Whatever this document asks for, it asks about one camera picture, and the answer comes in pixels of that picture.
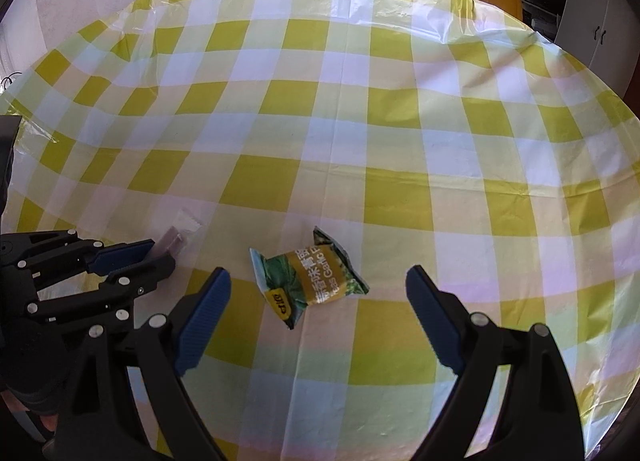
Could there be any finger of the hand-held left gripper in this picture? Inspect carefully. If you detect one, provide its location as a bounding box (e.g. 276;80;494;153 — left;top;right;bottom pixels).
10;230;155;287
27;255;176;327

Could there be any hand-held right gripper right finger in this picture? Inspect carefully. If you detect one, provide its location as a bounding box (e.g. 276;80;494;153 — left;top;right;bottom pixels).
405;264;586;461

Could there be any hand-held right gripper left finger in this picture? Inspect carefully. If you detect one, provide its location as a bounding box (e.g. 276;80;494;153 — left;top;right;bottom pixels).
52;266;232;461

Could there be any clear cracker packet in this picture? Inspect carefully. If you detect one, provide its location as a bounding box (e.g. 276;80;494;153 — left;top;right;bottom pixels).
152;208;205;259

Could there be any green gold snack packet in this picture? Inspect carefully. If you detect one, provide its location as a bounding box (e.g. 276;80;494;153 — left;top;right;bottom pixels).
249;226;371;332

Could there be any white cabinet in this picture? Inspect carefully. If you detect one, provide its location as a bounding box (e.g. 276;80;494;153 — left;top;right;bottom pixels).
555;0;640;107

